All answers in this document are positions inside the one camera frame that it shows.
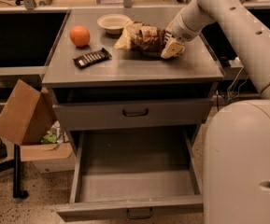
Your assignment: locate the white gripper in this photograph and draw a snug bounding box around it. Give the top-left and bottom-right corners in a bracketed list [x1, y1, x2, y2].
[161, 8, 202, 59]

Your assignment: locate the brown chip bag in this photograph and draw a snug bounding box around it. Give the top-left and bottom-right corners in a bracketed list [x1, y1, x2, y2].
[114, 21, 165, 58]

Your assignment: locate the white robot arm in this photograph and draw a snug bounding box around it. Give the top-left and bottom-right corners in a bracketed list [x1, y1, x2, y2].
[166, 0, 270, 224]

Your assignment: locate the grey drawer cabinet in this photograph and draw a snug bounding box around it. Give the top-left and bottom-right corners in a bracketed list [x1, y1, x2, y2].
[43, 7, 223, 147]

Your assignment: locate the closed grey top drawer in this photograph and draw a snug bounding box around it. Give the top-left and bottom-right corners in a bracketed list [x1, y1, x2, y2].
[53, 99, 211, 131]

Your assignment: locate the open grey middle drawer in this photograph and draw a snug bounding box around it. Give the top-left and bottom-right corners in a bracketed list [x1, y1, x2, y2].
[57, 126, 203, 222]

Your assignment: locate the white paper bowl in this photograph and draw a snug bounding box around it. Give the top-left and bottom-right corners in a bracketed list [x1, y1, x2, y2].
[97, 14, 130, 35]

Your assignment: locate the black snack bar wrapper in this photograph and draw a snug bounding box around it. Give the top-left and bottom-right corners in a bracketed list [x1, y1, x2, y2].
[73, 48, 112, 69]

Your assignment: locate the orange fruit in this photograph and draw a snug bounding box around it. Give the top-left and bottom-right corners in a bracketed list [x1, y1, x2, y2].
[69, 25, 91, 48]

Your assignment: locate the green snack packet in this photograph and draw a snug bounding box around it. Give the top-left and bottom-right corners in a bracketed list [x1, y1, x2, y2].
[41, 131, 57, 145]

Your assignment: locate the brown cardboard box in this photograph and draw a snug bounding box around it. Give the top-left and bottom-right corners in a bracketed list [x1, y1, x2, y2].
[0, 79, 72, 161]

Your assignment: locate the black metal stand leg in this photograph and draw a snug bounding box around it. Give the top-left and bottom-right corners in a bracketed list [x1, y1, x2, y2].
[0, 145, 28, 199]

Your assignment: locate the black plug adapter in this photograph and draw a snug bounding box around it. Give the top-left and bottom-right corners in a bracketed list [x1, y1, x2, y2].
[0, 142, 7, 159]

